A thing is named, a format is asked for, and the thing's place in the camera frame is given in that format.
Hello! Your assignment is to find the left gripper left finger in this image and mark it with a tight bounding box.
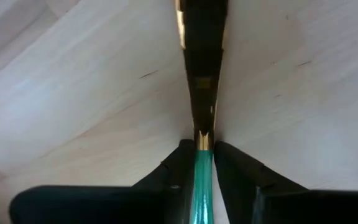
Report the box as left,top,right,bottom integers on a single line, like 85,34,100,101
131,139,197,224

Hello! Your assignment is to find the gold knife green handle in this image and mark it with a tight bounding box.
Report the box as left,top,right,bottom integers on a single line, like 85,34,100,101
174,0,230,224

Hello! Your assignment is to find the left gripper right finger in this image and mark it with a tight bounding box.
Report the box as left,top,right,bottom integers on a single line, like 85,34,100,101
213,141,308,224

